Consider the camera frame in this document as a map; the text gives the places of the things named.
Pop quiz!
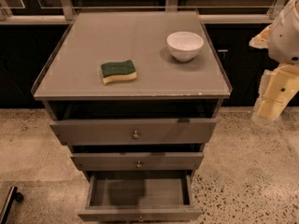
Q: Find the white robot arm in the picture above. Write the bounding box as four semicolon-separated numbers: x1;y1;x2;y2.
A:
249;0;299;123

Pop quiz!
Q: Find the grey drawer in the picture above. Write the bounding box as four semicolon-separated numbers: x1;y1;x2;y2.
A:
71;152;203;171
50;119;216;146
78;171;201;222

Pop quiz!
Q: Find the grey bottom drawer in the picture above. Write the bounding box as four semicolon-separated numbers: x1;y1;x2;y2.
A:
78;171;201;222

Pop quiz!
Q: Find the grey top drawer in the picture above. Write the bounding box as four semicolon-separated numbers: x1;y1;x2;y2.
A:
50;119;216;146

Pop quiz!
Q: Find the green and yellow sponge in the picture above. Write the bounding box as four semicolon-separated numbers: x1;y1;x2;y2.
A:
100;60;137;84

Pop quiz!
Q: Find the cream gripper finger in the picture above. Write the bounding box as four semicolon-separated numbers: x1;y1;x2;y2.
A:
249;25;271;49

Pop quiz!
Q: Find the grey drawer cabinet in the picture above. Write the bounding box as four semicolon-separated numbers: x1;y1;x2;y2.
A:
31;10;234;179

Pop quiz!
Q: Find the black wheeled cart base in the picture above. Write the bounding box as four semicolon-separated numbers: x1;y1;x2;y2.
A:
0;186;23;224

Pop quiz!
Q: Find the white ceramic bowl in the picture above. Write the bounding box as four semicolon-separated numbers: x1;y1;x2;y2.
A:
166;32;204;62

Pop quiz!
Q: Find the grey middle drawer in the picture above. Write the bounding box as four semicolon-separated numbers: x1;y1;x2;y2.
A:
71;152;203;171

